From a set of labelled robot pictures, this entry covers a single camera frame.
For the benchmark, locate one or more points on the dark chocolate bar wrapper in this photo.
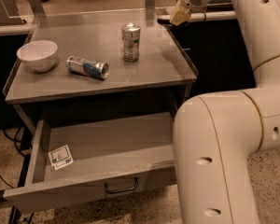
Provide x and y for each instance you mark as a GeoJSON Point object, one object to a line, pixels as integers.
{"type": "Point", "coordinates": [163, 22]}

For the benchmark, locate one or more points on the white ceramic bowl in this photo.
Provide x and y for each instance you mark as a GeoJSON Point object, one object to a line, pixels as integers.
{"type": "Point", "coordinates": [39, 55]}

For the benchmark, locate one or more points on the open grey top drawer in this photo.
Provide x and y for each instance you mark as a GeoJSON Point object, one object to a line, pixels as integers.
{"type": "Point", "coordinates": [102, 151]}

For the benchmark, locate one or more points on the lying blue silver can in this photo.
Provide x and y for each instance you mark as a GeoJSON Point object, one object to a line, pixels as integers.
{"type": "Point", "coordinates": [87, 68]}

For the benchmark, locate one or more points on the grey cabinet with top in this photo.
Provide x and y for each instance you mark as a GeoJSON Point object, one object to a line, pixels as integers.
{"type": "Point", "coordinates": [96, 36]}

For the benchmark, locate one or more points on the white tag sticker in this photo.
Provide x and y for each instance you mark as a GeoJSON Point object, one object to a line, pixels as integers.
{"type": "Point", "coordinates": [60, 157]}

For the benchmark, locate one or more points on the upright silver green can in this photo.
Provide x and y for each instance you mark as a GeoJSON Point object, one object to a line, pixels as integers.
{"type": "Point", "coordinates": [131, 41]}

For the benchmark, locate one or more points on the black drawer handle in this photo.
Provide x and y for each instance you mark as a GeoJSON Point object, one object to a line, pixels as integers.
{"type": "Point", "coordinates": [121, 185]}

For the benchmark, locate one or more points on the white horizontal rail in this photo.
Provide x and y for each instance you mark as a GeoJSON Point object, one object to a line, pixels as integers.
{"type": "Point", "coordinates": [207, 16]}

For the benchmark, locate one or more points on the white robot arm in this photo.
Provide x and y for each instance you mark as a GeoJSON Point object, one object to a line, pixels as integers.
{"type": "Point", "coordinates": [215, 133]}

